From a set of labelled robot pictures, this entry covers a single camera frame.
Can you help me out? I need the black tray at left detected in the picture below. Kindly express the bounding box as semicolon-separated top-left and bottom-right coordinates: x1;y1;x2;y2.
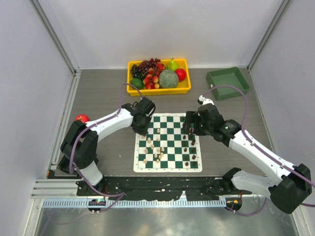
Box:
58;156;70;174

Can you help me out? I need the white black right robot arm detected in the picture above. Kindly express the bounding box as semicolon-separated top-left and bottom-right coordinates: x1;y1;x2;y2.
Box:
182;103;312;214

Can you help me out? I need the red apple in tray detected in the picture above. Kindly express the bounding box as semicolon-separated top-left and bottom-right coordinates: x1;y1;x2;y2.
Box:
175;68;187;82

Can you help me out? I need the green lime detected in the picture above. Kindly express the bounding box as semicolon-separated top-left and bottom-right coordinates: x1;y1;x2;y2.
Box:
130;78;144;90

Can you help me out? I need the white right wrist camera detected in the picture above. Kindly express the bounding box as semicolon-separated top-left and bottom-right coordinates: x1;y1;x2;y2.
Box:
197;95;214;105

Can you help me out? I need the green melon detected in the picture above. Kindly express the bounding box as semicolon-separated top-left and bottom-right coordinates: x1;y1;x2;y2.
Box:
158;69;179;89

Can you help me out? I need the red apple on table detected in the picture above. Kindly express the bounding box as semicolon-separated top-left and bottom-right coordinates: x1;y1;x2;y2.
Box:
75;114;90;123

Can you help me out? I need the dark purple grape bunch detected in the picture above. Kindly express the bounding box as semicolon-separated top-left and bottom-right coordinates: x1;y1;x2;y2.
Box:
130;58;164;80

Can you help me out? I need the red cherries cluster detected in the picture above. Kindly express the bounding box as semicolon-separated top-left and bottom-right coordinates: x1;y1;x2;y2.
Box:
143;62;165;89

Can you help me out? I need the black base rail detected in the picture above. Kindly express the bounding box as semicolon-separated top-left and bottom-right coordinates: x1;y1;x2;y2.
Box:
76;176;247;201

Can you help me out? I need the yellow plastic fruit tray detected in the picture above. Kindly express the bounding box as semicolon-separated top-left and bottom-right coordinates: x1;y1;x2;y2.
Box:
126;58;191;96

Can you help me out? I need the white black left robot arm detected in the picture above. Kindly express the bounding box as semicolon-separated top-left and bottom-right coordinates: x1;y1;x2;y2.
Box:
58;97;156;196

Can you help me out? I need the green square box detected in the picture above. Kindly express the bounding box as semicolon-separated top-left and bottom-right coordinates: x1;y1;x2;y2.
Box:
206;67;250;101

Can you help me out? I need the green white chess mat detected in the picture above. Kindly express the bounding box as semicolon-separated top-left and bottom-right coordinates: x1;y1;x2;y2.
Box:
133;113;202;173

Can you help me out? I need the green pear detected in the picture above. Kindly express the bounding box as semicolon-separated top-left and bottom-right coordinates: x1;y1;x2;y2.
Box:
167;58;179;71

